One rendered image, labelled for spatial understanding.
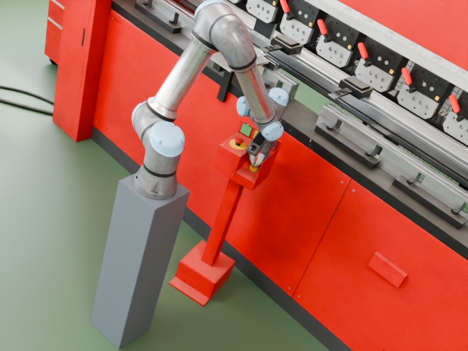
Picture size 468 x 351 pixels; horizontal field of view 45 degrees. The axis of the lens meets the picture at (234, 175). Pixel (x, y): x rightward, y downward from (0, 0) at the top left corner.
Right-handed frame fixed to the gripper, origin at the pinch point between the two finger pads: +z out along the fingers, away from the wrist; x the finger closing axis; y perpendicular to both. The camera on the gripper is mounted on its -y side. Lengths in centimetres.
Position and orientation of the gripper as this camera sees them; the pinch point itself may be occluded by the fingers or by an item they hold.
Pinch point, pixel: (253, 165)
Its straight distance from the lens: 232.8
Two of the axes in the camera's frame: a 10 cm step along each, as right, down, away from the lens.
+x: -8.4, -4.8, 2.6
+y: 4.9, -4.7, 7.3
